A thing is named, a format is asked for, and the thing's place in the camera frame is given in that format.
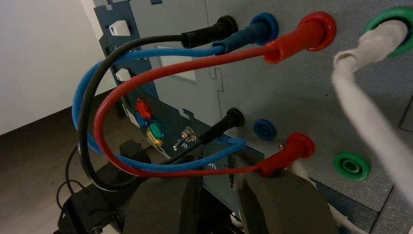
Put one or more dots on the red round push button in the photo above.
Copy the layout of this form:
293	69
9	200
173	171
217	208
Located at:
143	109

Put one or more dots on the green round push button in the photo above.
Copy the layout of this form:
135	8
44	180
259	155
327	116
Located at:
156	130

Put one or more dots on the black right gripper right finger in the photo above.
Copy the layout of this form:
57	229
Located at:
284	203

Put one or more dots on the white slider knob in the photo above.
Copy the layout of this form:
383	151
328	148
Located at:
123	75
120	28

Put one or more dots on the grey and teal control box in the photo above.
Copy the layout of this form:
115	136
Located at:
290	84

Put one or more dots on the white rectangular display window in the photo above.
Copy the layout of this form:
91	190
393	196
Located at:
177	61

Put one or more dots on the blue round push button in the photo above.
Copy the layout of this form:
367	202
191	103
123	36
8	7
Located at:
139	120

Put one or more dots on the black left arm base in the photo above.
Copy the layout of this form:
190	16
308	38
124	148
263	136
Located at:
84	210

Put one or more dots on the metal toggle switch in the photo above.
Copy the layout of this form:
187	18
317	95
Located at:
186	135

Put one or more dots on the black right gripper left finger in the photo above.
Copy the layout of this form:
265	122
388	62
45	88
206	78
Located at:
161	206

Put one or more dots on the yellow round push button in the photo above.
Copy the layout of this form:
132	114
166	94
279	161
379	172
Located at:
154	139

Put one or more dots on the green banana socket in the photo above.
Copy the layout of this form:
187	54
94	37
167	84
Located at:
377	19
351	165

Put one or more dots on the blue banana socket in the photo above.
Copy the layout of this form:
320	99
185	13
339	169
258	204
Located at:
264	130

